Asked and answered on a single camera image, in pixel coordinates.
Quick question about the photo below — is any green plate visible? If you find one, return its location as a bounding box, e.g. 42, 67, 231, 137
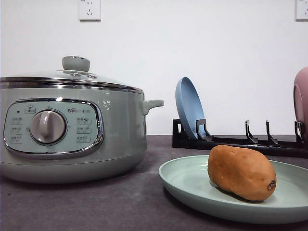
158, 155, 308, 224

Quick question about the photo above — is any glass steamer lid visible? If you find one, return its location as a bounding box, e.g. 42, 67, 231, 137
0, 56, 144, 93

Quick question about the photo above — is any brown potato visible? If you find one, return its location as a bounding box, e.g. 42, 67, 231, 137
207, 145, 277, 202

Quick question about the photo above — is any blue plate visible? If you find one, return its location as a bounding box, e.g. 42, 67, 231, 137
175, 77, 205, 140

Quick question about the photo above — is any green electric steamer pot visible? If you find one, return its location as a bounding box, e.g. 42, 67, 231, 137
0, 84, 164, 183

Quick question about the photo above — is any pink plate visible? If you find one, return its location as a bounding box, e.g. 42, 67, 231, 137
293, 66, 308, 141

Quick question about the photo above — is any black dish rack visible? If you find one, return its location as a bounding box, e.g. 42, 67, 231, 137
172, 119, 308, 157

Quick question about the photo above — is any white wall socket left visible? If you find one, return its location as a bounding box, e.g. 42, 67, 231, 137
79, 0, 102, 23

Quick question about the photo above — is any white wall socket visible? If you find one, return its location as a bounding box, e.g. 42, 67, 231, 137
293, 0, 308, 23
79, 0, 102, 23

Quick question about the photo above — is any white wall socket right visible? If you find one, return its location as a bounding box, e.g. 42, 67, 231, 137
293, 0, 308, 23

